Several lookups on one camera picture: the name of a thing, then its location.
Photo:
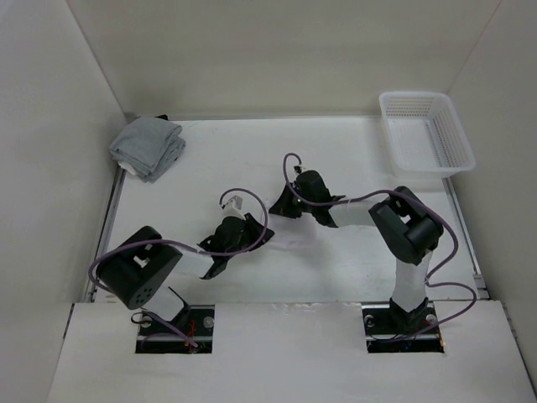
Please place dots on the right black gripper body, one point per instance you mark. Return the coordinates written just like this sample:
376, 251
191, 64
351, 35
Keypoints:
297, 188

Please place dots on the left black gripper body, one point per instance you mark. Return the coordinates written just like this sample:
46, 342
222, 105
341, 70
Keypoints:
242, 244

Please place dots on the white tank top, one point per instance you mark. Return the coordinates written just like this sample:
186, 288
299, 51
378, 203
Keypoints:
294, 234

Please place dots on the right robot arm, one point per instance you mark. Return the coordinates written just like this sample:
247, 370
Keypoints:
410, 233

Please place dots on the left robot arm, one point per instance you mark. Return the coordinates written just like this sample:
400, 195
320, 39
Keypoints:
138, 276

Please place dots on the folded grey tank tops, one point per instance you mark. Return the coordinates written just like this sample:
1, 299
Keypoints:
148, 147

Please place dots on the white plastic basket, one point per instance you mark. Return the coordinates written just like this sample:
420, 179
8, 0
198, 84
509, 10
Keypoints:
424, 136

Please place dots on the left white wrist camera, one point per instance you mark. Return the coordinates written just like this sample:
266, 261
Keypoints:
233, 208

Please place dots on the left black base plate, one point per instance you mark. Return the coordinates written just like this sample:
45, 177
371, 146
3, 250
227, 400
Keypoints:
190, 333

